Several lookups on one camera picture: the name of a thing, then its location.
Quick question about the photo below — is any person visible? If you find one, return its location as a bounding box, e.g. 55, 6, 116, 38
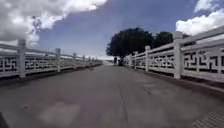
113, 55, 119, 66

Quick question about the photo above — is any large dark tree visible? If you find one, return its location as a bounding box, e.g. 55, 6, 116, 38
105, 27, 155, 59

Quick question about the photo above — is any white stone railing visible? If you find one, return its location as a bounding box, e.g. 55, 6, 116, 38
0, 38, 104, 80
123, 26, 224, 84

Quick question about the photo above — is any grey paved bridge path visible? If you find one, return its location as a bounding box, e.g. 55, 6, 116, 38
0, 60, 224, 128

